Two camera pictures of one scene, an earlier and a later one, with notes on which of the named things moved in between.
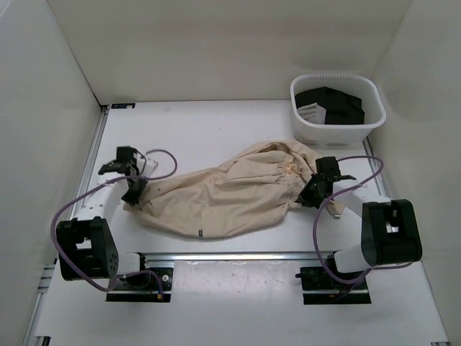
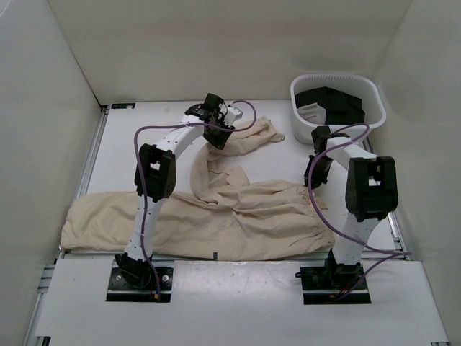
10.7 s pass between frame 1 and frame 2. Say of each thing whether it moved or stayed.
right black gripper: moved
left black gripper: moved
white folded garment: stayed
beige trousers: moved
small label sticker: stayed
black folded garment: stayed
